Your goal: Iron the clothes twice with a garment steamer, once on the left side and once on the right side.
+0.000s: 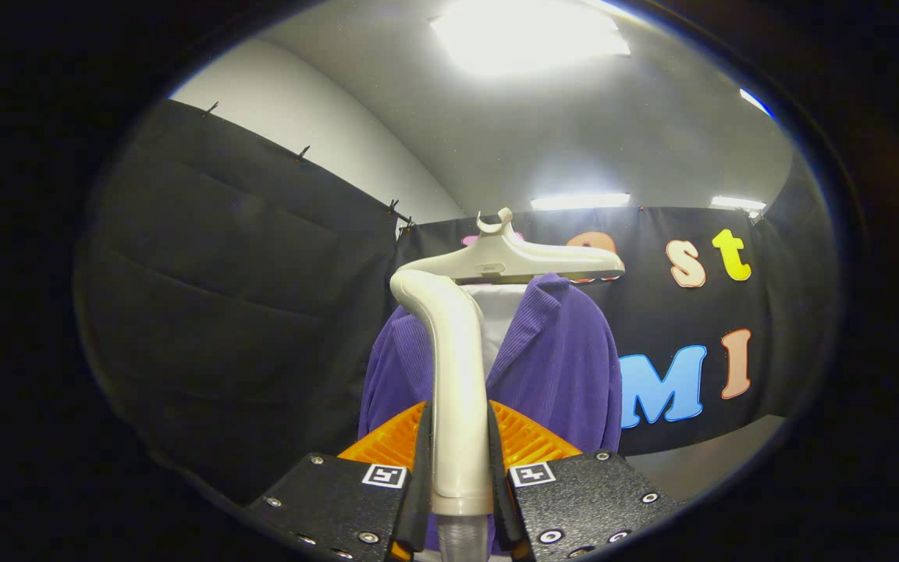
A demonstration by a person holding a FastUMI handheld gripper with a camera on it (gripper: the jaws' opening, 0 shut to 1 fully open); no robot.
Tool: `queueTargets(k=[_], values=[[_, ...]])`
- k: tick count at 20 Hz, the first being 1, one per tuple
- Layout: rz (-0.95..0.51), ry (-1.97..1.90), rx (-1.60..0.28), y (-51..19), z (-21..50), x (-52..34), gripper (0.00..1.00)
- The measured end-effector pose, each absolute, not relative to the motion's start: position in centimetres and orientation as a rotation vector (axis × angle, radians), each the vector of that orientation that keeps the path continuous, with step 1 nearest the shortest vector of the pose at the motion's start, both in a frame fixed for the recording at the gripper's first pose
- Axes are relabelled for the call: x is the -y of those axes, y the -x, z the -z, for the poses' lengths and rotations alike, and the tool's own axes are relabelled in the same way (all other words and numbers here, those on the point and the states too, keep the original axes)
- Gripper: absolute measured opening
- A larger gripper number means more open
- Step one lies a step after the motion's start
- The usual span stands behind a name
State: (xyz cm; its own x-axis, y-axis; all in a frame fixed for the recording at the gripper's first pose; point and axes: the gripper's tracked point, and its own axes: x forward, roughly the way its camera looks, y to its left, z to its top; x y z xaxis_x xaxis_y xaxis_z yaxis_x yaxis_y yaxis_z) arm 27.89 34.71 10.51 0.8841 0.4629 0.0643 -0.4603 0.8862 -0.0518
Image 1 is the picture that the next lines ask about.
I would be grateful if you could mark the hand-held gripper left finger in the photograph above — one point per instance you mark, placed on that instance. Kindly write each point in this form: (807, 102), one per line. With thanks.
(421, 484)

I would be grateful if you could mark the white clothes hanger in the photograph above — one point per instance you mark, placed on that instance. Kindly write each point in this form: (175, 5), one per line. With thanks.
(512, 261)

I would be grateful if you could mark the small ceiling light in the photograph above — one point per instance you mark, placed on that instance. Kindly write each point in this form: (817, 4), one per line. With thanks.
(738, 204)

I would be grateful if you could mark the large ceiling light panel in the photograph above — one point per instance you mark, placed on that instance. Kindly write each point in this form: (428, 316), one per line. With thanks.
(527, 35)

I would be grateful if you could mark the ceiling light strip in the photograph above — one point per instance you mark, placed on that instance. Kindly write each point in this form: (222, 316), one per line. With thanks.
(578, 201)

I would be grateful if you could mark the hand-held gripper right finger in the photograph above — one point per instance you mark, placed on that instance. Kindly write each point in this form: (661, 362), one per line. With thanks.
(500, 492)

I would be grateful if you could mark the purple jacket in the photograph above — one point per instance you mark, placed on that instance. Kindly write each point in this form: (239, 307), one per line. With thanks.
(566, 367)

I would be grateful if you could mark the white garment steamer head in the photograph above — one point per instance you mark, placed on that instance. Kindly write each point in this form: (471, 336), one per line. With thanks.
(457, 390)

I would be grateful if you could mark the double ceiling light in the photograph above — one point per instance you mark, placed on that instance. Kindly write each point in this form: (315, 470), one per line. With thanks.
(755, 101)

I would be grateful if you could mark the grey drawer cabinet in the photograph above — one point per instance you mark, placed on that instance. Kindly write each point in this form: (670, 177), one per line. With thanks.
(699, 453)

